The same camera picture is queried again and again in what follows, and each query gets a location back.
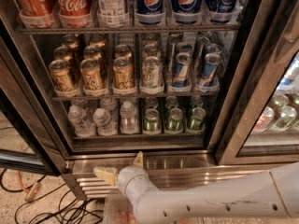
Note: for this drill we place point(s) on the green can front right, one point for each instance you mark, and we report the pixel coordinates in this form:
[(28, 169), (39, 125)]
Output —
[(195, 120)]

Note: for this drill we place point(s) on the green white 7up can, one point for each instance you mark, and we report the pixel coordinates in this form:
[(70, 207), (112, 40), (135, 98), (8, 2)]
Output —
[(152, 75)]

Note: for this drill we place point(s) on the gold can front middle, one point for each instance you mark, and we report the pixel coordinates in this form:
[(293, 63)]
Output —
[(94, 84)]

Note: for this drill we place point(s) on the clear plastic bin left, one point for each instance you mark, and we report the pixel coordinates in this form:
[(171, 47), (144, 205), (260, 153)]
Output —
[(118, 210)]

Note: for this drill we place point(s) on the stainless steel fridge cabinet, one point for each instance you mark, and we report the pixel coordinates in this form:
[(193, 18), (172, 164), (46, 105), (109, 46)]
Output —
[(174, 161)]

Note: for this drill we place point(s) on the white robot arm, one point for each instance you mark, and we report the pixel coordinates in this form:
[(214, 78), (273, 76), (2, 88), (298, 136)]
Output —
[(272, 193)]

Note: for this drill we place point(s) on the clear bottle white label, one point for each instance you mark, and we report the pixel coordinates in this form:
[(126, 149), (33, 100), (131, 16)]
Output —
[(112, 13)]

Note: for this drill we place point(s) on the clear plastic bin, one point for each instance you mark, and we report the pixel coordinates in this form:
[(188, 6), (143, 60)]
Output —
[(242, 220), (118, 210)]

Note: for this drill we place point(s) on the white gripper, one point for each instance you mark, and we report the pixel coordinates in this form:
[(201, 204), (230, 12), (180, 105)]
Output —
[(127, 176)]

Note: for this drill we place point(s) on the blue Red Bull can left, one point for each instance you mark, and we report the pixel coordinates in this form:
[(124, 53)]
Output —
[(178, 79)]

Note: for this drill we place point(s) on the red Coca-Cola bottle right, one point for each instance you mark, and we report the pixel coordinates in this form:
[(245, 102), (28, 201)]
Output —
[(74, 13)]

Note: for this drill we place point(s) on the blue Pepsi bottle middle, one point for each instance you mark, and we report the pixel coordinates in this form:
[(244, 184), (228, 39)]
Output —
[(186, 11)]

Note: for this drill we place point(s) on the blue Red Bull can right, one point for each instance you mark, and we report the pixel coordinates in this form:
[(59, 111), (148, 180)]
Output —
[(206, 77)]

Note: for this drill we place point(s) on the red coca-cola bottle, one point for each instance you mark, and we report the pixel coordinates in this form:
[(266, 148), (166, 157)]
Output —
[(38, 13), (74, 13)]

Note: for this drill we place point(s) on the red Coca-Cola bottle left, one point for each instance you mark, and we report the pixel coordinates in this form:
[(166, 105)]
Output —
[(38, 13)]

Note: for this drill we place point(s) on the blue Pepsi bottle left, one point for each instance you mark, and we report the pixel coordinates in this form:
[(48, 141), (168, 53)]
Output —
[(149, 12)]

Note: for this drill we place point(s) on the blue pepsi bottle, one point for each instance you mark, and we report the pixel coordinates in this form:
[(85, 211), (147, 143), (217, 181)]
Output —
[(149, 12), (221, 10), (186, 11)]

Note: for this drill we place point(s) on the clear water bottle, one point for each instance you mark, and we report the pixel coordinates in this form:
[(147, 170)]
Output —
[(105, 123), (80, 121), (129, 121)]

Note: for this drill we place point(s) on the blue red bull can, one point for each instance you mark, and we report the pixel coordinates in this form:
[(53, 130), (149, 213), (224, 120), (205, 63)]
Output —
[(206, 77), (178, 79)]

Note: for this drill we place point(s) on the open fridge glass door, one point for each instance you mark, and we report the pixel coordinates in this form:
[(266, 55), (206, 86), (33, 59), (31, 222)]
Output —
[(22, 111)]

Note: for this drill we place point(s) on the green can front middle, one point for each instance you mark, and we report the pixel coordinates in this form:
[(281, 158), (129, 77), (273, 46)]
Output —
[(174, 121)]

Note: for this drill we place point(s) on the gold can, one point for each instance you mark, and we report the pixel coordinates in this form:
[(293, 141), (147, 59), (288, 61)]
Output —
[(94, 84), (124, 76), (65, 82)]

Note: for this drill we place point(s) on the gold can front right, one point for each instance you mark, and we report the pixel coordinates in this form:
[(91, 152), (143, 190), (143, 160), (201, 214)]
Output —
[(124, 76)]

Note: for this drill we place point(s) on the gold can front left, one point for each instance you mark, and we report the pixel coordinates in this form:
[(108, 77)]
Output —
[(65, 82)]

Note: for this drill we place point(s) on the blue Pepsi bottle right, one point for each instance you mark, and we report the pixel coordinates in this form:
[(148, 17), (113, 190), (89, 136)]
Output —
[(221, 10)]

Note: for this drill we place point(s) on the clear plastic bin right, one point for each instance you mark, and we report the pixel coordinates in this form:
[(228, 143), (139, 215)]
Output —
[(242, 220)]

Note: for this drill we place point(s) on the right fridge glass door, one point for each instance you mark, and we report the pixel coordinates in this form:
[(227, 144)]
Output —
[(260, 129)]

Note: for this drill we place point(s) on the green can front left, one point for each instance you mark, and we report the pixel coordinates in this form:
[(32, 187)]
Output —
[(152, 124)]

